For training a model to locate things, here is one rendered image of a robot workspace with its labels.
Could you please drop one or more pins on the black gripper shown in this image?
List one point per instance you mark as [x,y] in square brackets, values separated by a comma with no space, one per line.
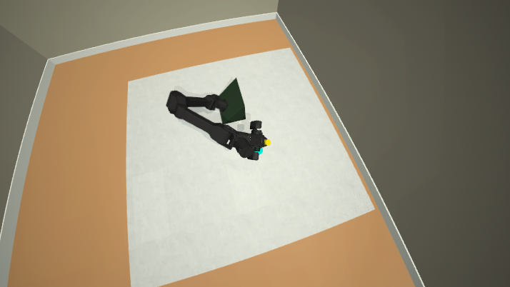
[254,125]

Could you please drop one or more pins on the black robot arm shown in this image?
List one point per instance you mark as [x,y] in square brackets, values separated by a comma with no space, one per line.
[178,104]

